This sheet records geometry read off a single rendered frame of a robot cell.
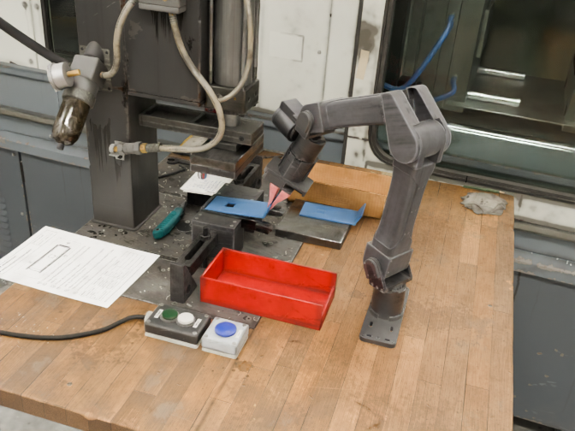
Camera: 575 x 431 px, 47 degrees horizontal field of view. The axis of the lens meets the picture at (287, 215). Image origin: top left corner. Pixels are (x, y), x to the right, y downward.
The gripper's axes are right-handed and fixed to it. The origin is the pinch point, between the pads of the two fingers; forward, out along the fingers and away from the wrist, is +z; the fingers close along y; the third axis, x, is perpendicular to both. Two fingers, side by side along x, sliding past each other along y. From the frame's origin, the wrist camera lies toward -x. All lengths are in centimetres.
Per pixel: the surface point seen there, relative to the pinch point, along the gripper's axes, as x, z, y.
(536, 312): -57, 16, -84
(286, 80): -64, 0, 19
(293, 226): -8.9, 7.3, -6.7
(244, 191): -9.3, 6.7, 7.6
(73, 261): 21.2, 26.2, 28.9
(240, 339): 35.3, 5.6, -9.6
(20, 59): -70, 50, 105
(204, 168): 8.9, -4.2, 15.3
